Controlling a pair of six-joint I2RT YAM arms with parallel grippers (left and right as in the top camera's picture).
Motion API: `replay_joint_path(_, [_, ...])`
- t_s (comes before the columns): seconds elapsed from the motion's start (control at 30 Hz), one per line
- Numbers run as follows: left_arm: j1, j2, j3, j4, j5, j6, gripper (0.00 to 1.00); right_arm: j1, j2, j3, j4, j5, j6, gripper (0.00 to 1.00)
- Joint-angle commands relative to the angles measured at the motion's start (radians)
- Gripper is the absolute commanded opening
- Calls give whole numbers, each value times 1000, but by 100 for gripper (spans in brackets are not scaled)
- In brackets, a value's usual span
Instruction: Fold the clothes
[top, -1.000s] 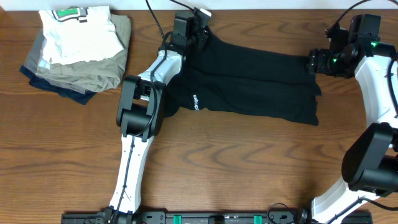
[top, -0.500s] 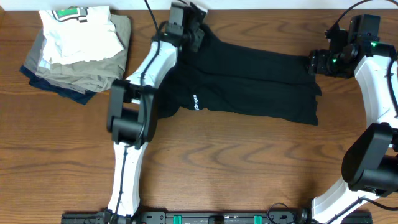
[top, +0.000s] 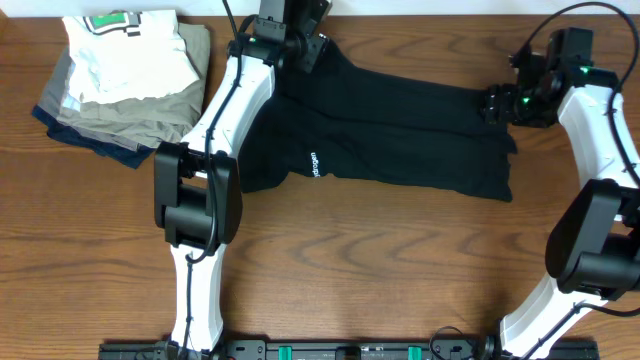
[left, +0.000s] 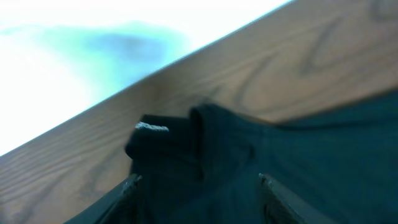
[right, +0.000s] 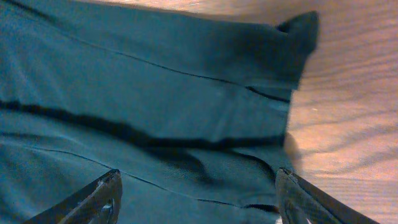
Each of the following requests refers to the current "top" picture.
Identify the black t-shirt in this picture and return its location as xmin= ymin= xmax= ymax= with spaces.
xmin=239 ymin=42 xmax=517 ymax=202

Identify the navy folded garment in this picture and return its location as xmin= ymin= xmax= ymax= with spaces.
xmin=31 ymin=105 xmax=154 ymax=169

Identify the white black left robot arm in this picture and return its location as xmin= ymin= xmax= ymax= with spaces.
xmin=154 ymin=33 xmax=329 ymax=359

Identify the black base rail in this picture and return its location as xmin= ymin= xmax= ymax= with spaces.
xmin=98 ymin=338 xmax=601 ymax=360

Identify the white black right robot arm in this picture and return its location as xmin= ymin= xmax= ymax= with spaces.
xmin=475 ymin=61 xmax=639 ymax=359

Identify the beige folded garment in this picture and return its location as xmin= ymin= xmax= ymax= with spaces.
xmin=38 ymin=23 xmax=211 ymax=150

